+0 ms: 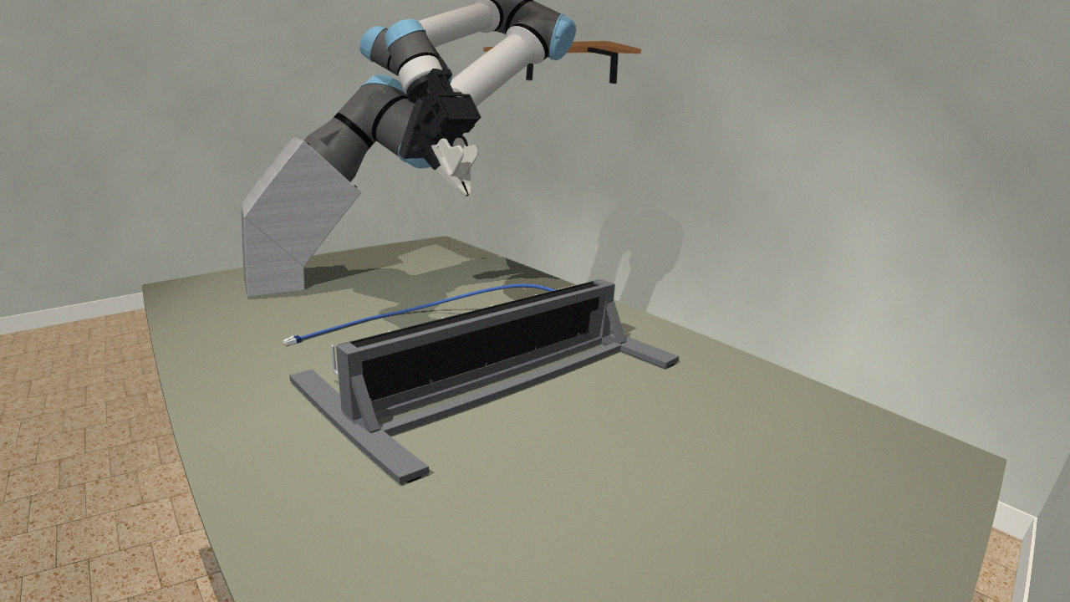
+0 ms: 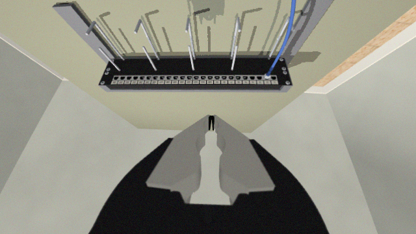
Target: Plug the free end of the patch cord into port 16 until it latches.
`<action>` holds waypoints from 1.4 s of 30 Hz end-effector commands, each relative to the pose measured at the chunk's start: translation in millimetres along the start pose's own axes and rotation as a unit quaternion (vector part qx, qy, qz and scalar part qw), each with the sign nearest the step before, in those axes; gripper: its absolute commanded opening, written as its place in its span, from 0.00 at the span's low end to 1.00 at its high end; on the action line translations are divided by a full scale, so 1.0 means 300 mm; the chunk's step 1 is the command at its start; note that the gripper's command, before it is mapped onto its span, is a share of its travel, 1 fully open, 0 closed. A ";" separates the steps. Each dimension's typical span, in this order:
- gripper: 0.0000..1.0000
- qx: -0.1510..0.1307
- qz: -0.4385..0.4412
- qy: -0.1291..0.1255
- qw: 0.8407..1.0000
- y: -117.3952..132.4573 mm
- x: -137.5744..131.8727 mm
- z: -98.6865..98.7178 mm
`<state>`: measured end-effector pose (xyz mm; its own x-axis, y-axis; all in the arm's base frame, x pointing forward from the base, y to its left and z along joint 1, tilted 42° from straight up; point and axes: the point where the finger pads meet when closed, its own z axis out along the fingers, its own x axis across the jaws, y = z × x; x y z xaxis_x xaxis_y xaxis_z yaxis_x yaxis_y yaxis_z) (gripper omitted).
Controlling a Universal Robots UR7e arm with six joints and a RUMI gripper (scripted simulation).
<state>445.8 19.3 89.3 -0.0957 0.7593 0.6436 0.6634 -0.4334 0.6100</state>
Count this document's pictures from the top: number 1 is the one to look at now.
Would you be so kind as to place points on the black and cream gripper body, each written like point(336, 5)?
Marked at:
point(461, 111)

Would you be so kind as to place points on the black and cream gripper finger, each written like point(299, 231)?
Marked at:
point(443, 158)
point(464, 170)

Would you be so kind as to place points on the blue network cable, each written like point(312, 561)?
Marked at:
point(427, 305)

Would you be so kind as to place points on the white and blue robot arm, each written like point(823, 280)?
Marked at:
point(380, 109)

